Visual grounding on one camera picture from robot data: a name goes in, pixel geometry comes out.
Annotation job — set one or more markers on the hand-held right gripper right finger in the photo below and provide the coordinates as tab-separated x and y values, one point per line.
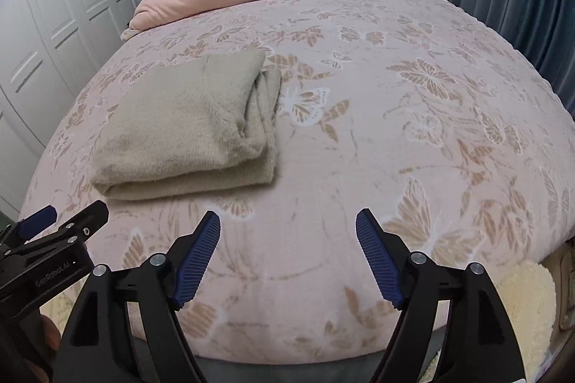
377	261

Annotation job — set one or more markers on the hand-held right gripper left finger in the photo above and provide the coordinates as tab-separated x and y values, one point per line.
197	261

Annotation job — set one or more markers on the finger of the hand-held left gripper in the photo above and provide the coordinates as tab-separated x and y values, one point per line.
87	221
40	217

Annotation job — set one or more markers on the beige knit sweater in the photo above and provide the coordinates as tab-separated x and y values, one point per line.
179	118

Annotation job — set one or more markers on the person's left hand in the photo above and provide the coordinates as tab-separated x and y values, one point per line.
48	340

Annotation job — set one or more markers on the butterfly print blanket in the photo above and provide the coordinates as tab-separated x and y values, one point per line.
382	140

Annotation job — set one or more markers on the cream fluffy cloth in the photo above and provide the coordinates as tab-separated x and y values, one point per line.
525	311

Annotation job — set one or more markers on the white wardrobe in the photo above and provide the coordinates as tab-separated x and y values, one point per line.
45	28

